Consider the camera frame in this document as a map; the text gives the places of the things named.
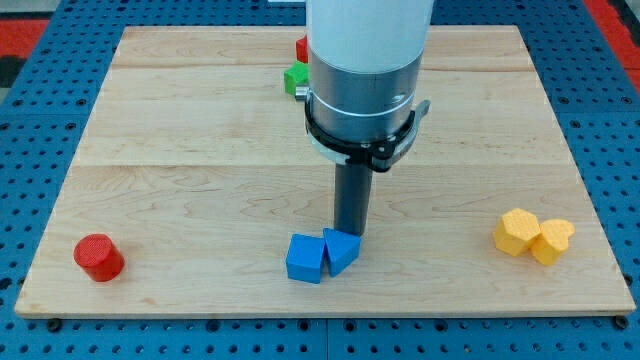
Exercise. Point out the blue cube block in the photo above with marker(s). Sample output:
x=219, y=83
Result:
x=305, y=258

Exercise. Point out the wooden board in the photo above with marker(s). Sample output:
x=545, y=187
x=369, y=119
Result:
x=196, y=164

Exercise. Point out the dark grey cylindrical pointer tool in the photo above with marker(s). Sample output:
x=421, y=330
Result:
x=351, y=198

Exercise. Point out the red cylinder block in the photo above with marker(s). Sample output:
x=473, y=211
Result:
x=98, y=257

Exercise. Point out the green block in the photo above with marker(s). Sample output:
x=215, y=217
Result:
x=297, y=74

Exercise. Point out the red star block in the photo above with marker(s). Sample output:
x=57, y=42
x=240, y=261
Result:
x=301, y=47

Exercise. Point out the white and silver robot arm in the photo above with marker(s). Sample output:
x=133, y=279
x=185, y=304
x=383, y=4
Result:
x=364, y=59

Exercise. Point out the yellow heart block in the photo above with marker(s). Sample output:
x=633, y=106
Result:
x=552, y=241

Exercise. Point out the yellow hexagon block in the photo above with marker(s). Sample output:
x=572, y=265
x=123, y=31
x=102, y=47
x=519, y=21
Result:
x=516, y=231

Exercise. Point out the blue triangular block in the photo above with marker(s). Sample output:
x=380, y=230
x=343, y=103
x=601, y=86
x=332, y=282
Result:
x=342, y=249

